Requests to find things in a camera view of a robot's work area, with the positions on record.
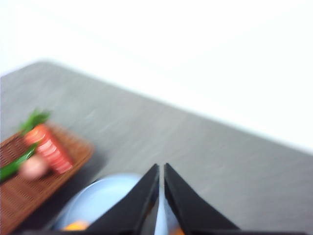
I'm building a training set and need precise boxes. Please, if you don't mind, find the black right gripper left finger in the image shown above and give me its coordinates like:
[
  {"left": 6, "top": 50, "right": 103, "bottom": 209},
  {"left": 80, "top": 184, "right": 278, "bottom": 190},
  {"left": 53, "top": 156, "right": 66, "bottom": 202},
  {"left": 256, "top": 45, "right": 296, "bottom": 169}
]
[{"left": 83, "top": 163, "right": 160, "bottom": 235}]

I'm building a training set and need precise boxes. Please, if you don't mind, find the pale pink round vegetable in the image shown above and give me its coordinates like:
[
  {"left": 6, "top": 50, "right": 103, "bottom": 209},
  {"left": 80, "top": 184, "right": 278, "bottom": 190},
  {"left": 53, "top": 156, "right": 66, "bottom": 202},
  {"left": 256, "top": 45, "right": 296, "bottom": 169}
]
[{"left": 21, "top": 155, "right": 50, "bottom": 180}]

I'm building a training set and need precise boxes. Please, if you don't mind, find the green chili pepper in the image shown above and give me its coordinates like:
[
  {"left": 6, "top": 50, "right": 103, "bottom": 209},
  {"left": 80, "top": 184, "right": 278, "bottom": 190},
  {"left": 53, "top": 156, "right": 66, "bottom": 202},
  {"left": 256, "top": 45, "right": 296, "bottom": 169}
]
[{"left": 0, "top": 144, "right": 40, "bottom": 182}]

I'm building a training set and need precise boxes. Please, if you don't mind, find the blue round plate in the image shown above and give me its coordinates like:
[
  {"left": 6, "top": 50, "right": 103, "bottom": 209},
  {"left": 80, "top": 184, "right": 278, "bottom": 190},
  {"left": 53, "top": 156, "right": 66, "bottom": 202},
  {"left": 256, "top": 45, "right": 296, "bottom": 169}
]
[{"left": 52, "top": 172, "right": 186, "bottom": 235}]

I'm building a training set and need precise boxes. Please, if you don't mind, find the brown wicker basket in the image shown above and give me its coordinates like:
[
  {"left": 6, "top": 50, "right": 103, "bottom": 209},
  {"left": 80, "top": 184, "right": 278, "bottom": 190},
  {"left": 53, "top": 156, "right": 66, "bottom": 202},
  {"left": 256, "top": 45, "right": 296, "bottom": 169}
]
[{"left": 0, "top": 124, "right": 96, "bottom": 235}]

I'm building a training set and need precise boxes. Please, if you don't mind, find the orange carrot with green leaves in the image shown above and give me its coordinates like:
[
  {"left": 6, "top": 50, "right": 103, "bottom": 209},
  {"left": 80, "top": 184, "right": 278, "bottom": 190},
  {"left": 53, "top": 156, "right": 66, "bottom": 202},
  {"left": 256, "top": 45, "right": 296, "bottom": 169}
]
[{"left": 17, "top": 109, "right": 74, "bottom": 175}]

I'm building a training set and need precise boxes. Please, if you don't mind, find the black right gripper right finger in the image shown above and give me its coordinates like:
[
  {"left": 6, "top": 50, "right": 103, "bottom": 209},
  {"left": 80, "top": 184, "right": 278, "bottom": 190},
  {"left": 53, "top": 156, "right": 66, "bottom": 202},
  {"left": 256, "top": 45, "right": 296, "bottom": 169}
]
[{"left": 163, "top": 163, "right": 245, "bottom": 235}]

